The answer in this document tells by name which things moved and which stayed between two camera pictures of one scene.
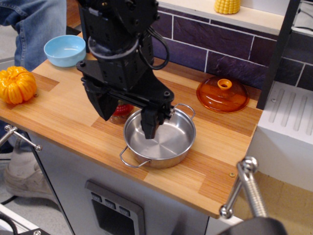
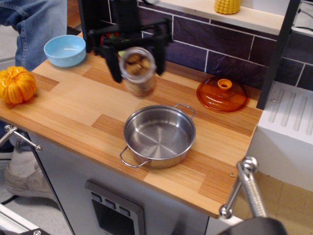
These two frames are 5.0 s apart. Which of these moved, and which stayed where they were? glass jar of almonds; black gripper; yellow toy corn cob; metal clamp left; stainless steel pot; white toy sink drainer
Moved: black gripper; glass jar of almonds
Stayed: yellow toy corn cob; metal clamp left; white toy sink drainer; stainless steel pot
